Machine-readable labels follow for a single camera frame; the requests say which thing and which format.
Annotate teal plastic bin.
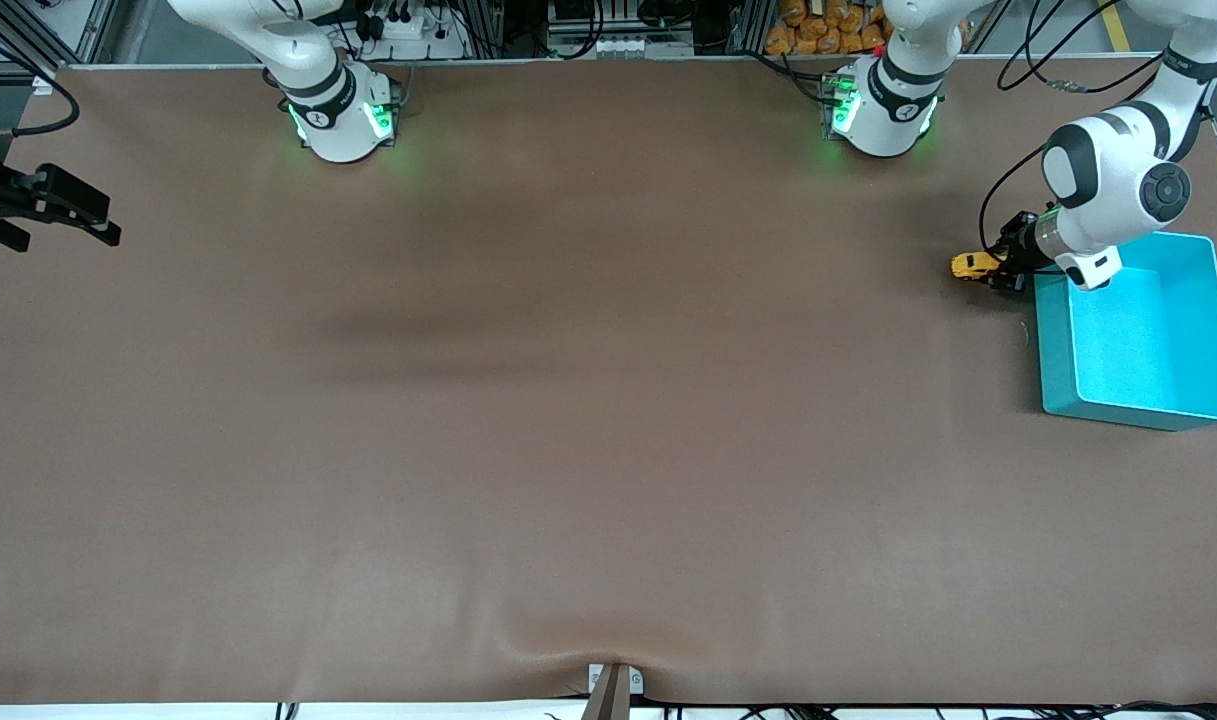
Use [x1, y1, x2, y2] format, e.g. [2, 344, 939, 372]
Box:
[1033, 232, 1217, 433]

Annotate bag of orange items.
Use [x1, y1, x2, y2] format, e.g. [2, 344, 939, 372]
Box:
[765, 0, 894, 56]

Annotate white power strip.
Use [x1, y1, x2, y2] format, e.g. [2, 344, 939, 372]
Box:
[353, 8, 469, 61]

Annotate grey electronics unit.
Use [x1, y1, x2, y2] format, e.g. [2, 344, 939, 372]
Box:
[546, 0, 697, 59]

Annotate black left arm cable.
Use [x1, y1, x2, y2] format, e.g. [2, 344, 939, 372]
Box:
[979, 0, 1179, 259]

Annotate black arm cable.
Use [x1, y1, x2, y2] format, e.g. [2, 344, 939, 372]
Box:
[979, 0, 1179, 259]
[0, 28, 80, 137]

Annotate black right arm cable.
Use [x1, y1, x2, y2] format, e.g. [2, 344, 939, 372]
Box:
[0, 28, 80, 137]

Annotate aluminium frame profile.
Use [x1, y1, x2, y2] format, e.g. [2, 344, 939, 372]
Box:
[0, 0, 119, 67]

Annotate metal table edge bracket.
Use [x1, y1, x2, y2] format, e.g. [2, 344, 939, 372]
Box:
[586, 662, 645, 720]

